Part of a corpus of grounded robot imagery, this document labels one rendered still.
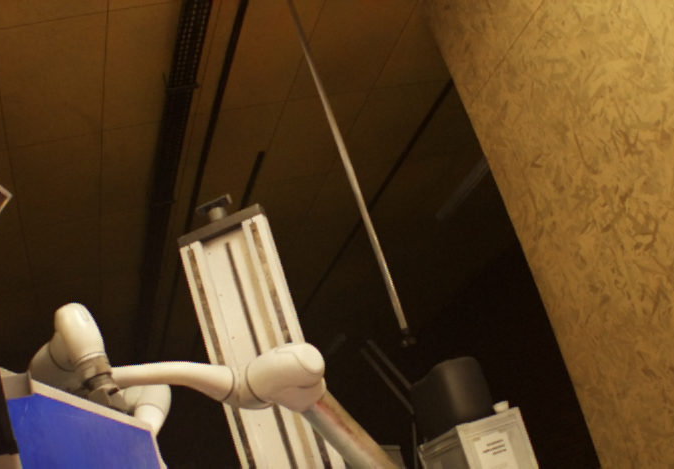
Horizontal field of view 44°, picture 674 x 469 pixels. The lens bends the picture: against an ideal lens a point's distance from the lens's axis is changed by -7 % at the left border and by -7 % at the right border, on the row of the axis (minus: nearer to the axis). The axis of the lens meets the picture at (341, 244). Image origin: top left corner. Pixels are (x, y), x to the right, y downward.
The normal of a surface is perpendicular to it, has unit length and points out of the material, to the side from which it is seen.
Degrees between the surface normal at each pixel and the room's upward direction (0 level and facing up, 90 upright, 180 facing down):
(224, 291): 90
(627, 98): 90
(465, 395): 92
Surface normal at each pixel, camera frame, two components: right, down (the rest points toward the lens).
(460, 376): 0.26, -0.43
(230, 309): -0.29, -0.22
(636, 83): -0.92, 0.19
